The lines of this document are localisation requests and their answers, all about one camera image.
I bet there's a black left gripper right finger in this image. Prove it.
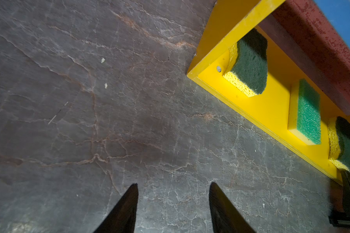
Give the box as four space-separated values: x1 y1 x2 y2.
209 182 255 233

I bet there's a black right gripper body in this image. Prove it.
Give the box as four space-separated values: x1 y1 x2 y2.
329 212 350 229

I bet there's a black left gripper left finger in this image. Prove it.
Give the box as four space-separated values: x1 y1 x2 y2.
94 183 139 233

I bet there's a dark green curved sponge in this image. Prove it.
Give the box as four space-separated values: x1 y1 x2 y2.
328 116 350 172
223 28 268 98

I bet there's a green yellow scrub sponge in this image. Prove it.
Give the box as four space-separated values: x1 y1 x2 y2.
288 79 321 146

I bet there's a yellow wooden shelf unit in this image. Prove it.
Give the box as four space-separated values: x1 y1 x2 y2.
187 1 350 183

